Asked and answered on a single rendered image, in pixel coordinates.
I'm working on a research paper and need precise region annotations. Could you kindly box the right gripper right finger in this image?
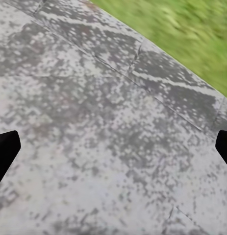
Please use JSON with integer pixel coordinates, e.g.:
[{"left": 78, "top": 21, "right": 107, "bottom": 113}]
[{"left": 215, "top": 130, "right": 227, "bottom": 164}]

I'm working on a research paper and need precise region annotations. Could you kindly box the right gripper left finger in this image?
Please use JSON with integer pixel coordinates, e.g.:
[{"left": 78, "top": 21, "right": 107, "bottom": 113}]
[{"left": 0, "top": 130, "right": 21, "bottom": 182}]

